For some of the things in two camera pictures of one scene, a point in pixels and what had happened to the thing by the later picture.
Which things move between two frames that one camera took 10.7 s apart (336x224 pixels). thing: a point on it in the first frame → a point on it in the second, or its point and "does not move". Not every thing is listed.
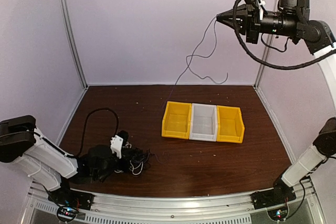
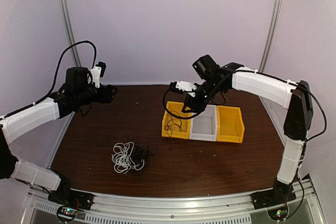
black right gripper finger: [241, 10] → [190, 102]
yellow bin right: [230, 127] does not move
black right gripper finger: [241, 22] → [196, 108]
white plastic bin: [203, 122] does not move
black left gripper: [126, 158] → [106, 96]
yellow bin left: [176, 123] does not move
